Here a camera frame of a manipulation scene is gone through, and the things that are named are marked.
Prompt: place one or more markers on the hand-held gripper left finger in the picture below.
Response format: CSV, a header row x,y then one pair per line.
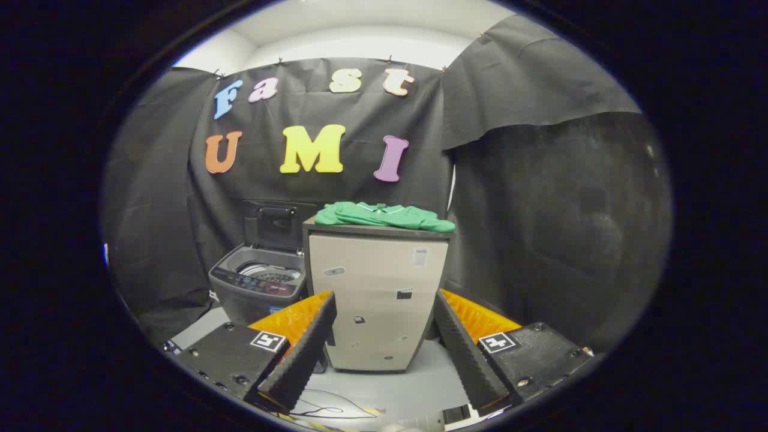
x,y
303,351

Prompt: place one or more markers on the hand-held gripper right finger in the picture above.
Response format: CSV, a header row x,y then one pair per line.
x,y
465,354

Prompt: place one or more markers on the grey washing machine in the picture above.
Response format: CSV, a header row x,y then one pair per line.
x,y
252,297

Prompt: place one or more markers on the dark washing machine lid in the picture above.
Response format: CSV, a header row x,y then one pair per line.
x,y
279,225

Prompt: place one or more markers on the green shirt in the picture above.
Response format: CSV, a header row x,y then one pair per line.
x,y
384,216

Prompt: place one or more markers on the beige cabinet with dark top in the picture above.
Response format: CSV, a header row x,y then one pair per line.
x,y
375,288

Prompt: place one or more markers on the black backdrop cloth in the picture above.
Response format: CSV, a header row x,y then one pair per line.
x,y
540,240

